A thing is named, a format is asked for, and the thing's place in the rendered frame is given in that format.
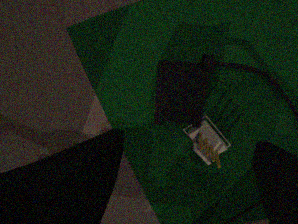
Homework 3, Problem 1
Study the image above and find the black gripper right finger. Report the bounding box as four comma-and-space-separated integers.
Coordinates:
251, 141, 298, 224

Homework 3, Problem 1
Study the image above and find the black plug with cable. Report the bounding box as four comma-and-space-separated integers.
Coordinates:
154, 53, 298, 128

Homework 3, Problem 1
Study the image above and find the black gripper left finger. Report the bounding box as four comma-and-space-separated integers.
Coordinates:
0, 129, 124, 224

